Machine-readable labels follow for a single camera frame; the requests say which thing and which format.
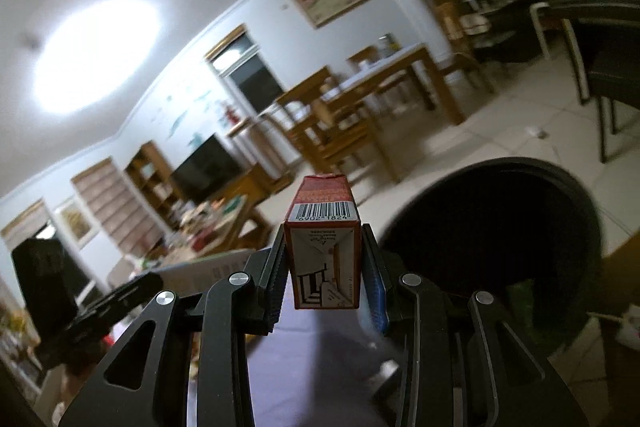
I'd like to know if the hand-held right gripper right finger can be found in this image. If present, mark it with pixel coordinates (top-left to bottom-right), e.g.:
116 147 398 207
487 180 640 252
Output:
360 223 591 427

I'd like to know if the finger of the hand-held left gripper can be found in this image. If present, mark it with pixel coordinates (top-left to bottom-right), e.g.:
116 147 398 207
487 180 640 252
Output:
67 272 163 348

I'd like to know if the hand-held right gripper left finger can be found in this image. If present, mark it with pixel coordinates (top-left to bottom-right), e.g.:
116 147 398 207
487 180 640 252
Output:
57 224 291 427

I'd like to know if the red carton box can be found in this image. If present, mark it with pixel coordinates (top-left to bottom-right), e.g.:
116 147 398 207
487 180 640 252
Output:
284 174 362 310

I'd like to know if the black trash bin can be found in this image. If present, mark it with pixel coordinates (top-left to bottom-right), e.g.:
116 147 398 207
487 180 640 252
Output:
377 158 603 360

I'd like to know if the glass balcony door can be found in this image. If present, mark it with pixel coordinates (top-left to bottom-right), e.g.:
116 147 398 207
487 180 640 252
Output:
0 199 101 303

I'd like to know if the wooden coffee table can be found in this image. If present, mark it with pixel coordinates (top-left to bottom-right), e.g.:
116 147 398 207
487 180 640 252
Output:
165 194 273 253

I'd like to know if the clutter of small items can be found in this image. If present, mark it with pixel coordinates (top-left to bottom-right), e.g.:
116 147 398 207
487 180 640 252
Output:
167 199 251 253

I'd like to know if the striped roller blind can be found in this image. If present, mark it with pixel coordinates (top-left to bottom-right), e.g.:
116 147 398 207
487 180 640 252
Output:
71 158 166 258

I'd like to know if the purple printed blanket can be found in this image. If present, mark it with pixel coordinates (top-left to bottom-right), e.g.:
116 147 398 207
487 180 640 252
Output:
245 307 408 427

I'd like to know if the black television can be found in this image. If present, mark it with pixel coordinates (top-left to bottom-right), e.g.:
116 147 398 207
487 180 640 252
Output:
171 134 243 202

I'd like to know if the tall wooden stand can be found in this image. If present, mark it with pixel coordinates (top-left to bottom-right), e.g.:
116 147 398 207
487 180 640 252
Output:
227 117 296 192

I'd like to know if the wooden bookshelf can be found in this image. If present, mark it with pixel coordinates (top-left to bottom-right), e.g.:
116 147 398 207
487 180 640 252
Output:
124 142 176 218

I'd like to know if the wooden dining chair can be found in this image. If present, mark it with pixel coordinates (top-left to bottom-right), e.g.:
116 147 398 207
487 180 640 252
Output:
346 46 383 74
435 2 495 95
275 67 403 185

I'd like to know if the dark window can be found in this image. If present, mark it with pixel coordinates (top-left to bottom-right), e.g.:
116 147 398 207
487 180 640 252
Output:
205 25 286 115

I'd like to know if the round ceiling light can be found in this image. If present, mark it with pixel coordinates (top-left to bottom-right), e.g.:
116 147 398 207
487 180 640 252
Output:
32 0 163 115

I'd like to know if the black metal-framed chair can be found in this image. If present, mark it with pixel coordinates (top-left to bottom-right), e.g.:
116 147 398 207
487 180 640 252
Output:
547 0 640 164

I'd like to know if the small framed wall picture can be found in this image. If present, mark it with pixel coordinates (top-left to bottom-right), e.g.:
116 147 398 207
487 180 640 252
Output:
55 197 98 250

